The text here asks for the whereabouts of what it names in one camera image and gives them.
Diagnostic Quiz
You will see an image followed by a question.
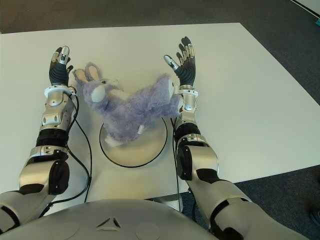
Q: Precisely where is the white plate with black rim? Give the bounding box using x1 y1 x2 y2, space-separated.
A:
99 116 168 168

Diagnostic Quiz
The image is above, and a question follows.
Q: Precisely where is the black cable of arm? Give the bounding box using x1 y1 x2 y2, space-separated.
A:
170 117 182 209
41 96 93 217

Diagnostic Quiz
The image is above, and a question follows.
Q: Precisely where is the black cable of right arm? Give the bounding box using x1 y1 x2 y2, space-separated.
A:
170 117 182 209

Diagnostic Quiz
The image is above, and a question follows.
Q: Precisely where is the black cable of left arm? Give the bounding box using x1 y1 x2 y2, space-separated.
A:
41 96 93 217

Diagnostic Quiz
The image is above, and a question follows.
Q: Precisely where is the purple plush doll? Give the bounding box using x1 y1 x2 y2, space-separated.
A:
72 62 185 148

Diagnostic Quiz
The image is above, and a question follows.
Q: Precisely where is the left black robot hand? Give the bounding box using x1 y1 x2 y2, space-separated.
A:
48 46 74 87

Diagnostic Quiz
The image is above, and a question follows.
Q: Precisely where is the grey table leg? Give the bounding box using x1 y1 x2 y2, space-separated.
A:
147 193 183 212

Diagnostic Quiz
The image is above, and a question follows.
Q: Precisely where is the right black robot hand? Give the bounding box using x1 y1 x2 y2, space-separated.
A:
163 36 197 87

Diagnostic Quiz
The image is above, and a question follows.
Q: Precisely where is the grey robot torso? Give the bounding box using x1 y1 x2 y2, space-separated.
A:
0 198 218 240

